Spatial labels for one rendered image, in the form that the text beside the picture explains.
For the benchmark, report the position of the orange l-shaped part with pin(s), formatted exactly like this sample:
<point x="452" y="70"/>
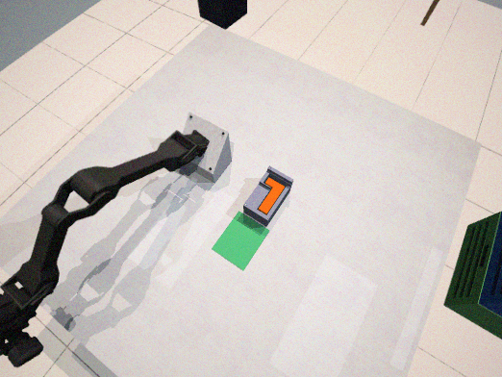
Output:
<point x="275" y="192"/>

